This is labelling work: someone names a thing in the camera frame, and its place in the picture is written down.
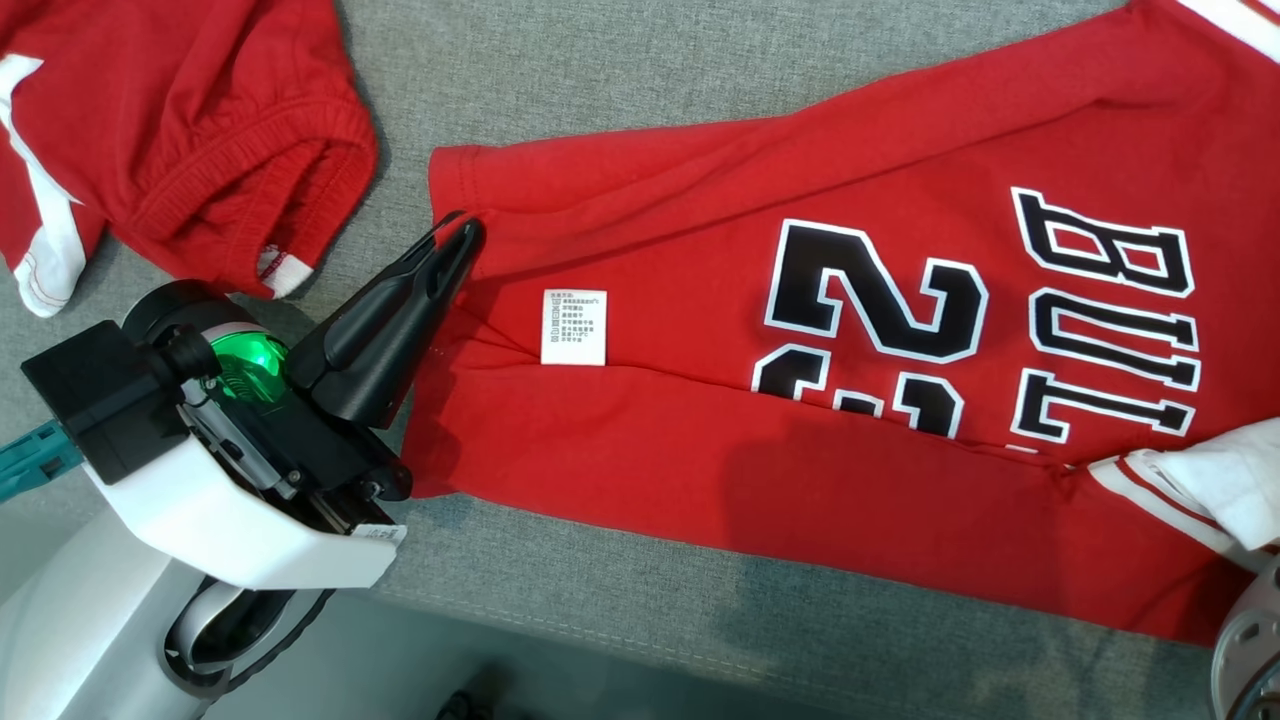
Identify red white basketball jersey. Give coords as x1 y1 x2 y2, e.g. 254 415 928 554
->
400 0 1280 648

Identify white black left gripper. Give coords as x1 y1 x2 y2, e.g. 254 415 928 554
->
83 210 489 593

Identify left camera cable teal connector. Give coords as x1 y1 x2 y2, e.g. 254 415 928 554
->
0 420 85 504

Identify red shorts with white stripes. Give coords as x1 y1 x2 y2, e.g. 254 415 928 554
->
0 0 380 319

